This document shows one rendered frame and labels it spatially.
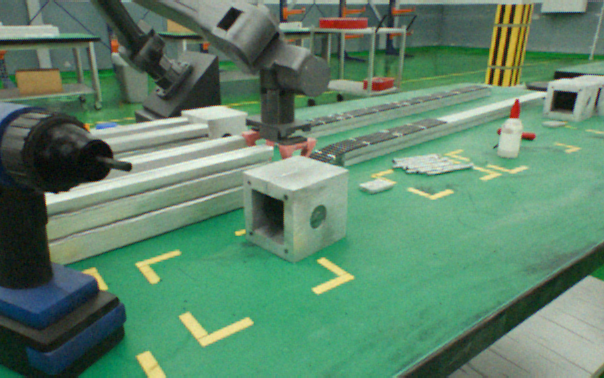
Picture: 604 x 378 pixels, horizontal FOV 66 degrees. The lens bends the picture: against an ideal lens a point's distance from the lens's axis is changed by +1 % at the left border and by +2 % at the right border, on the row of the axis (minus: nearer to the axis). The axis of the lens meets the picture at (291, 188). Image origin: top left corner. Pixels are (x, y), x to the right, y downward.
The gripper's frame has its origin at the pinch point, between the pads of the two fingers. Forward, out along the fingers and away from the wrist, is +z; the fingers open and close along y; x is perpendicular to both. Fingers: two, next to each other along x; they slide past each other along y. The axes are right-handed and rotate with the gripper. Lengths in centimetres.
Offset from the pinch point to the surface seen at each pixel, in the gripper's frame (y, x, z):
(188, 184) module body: 4.8, -20.0, -4.1
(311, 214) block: 21.9, -13.1, -3.4
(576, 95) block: 16, 90, -4
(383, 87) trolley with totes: -242, 346, 51
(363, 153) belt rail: 1.3, 21.3, 0.7
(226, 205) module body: 4.8, -14.1, 0.7
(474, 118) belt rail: 2, 64, 0
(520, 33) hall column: -224, 607, 6
